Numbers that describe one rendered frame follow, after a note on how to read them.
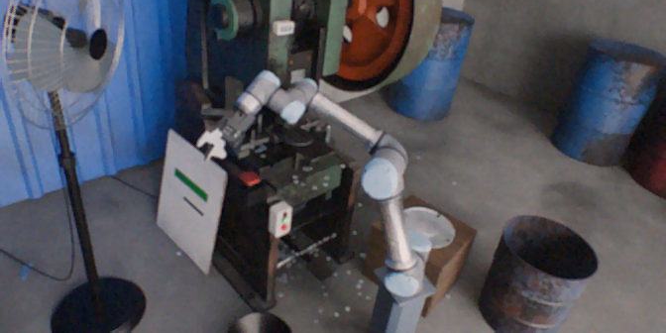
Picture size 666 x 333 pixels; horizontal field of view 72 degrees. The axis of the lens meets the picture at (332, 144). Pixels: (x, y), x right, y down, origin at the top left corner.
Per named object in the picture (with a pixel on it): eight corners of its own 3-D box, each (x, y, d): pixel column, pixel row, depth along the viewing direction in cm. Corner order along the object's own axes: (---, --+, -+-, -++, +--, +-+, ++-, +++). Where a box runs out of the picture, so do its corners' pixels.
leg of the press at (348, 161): (355, 257, 258) (383, 114, 211) (340, 266, 251) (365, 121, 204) (259, 176, 312) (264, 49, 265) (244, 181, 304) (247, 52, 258)
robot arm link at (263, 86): (282, 79, 153) (262, 64, 154) (263, 103, 149) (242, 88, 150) (281, 89, 160) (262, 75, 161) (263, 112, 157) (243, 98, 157)
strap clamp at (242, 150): (270, 147, 213) (271, 128, 207) (238, 158, 202) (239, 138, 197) (262, 142, 216) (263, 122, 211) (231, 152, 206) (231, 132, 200)
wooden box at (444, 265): (460, 277, 253) (478, 230, 235) (425, 319, 227) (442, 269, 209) (399, 240, 273) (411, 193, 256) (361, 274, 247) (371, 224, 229)
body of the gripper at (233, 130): (232, 143, 144) (256, 114, 148) (209, 127, 145) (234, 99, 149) (234, 151, 151) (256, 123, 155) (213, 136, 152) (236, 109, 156)
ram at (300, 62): (313, 112, 207) (320, 50, 192) (287, 120, 198) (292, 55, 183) (289, 97, 217) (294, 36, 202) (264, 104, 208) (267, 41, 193)
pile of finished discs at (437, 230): (464, 228, 235) (464, 227, 235) (436, 257, 215) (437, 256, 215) (415, 201, 250) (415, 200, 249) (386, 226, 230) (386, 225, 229)
